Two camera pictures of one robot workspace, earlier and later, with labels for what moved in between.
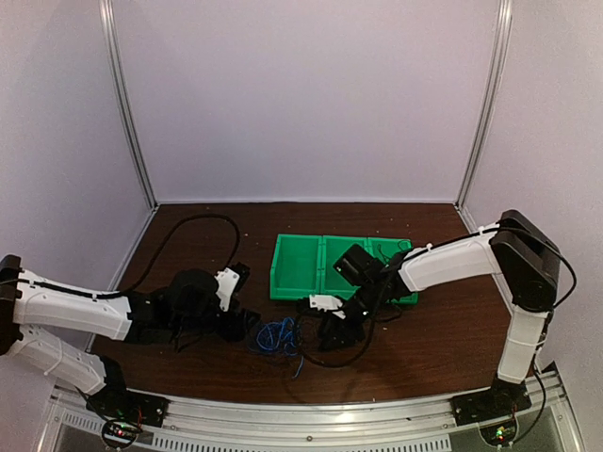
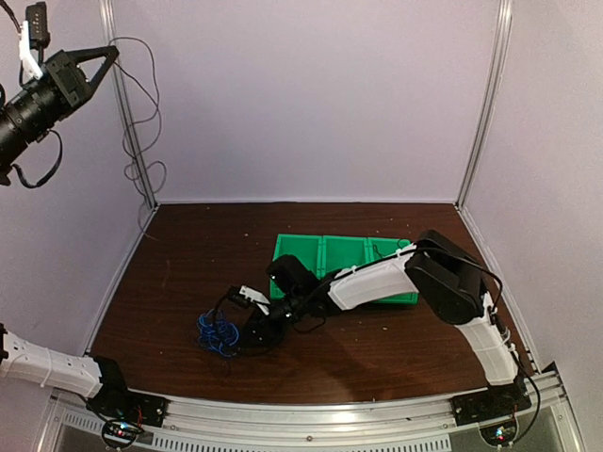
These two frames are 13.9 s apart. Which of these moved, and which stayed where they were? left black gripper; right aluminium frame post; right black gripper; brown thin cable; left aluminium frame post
Moved: right black gripper; left black gripper; brown thin cable
Stayed: left aluminium frame post; right aluminium frame post
